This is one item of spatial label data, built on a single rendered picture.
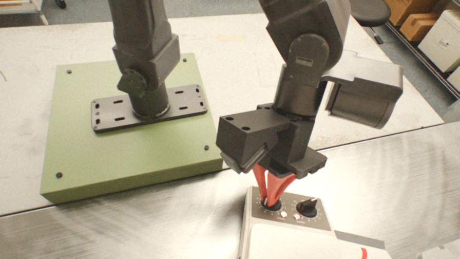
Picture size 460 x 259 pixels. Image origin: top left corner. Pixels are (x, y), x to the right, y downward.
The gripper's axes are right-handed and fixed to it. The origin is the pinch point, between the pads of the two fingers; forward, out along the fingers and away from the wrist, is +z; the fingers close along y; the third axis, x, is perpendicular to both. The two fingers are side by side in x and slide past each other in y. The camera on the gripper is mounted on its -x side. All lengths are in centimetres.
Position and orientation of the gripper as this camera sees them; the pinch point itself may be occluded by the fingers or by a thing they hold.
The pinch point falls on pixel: (269, 198)
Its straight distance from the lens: 40.3
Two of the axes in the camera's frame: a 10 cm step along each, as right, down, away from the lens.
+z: -1.7, 8.9, 4.2
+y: 6.6, 4.2, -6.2
